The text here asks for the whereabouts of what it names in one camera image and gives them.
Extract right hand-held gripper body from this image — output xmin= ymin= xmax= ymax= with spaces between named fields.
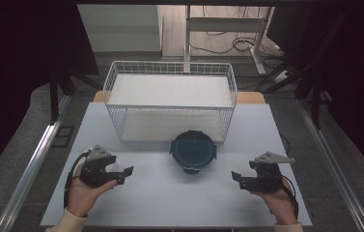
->
xmin=249 ymin=151 xmax=295 ymax=194

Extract hand-held gripper black cable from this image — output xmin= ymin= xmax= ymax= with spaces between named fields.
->
xmin=279 ymin=174 xmax=300 ymax=220
xmin=63 ymin=149 xmax=91 ymax=209

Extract left hand-held gripper black cable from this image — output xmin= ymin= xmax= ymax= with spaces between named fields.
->
xmin=63 ymin=149 xmax=91 ymax=209

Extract person's right hand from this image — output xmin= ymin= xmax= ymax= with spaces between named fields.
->
xmin=251 ymin=178 xmax=299 ymax=225

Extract white cabinet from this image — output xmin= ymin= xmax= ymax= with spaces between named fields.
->
xmin=77 ymin=4 xmax=164 ymax=53

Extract wooden table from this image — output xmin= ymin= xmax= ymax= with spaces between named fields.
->
xmin=92 ymin=90 xmax=266 ymax=104

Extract white metal desk frame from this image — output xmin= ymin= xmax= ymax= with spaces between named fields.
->
xmin=183 ymin=4 xmax=275 ymax=76

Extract round container dark blue lid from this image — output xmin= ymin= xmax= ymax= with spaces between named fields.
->
xmin=169 ymin=130 xmax=218 ymax=175

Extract dark curtain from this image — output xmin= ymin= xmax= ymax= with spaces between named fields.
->
xmin=266 ymin=0 xmax=364 ymax=187
xmin=0 ymin=0 xmax=100 ymax=189

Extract white wire shelf rack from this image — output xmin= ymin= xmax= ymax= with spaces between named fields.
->
xmin=102 ymin=60 xmax=238 ymax=145

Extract right hand-held gripper black cable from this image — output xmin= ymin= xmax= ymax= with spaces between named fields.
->
xmin=279 ymin=174 xmax=300 ymax=220

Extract person's left hand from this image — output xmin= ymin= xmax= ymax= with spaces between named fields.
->
xmin=67 ymin=163 xmax=119 ymax=218

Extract black floor cables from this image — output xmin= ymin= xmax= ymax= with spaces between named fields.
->
xmin=188 ymin=5 xmax=288 ymax=71

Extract black cable beside table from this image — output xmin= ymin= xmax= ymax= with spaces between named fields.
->
xmin=279 ymin=132 xmax=292 ymax=156

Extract black floor bracket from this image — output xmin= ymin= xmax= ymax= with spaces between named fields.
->
xmin=51 ymin=125 xmax=75 ymax=149

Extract aluminium rail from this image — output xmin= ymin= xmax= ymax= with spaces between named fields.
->
xmin=0 ymin=95 xmax=73 ymax=232
xmin=296 ymin=98 xmax=364 ymax=232

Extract black metal stand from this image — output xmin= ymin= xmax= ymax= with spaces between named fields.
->
xmin=48 ymin=64 xmax=104 ymax=126
xmin=256 ymin=6 xmax=352 ymax=130

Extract white power strip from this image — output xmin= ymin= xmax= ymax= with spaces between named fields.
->
xmin=272 ymin=70 xmax=292 ymax=83

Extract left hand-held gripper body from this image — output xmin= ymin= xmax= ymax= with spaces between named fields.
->
xmin=79 ymin=144 xmax=113 ymax=189

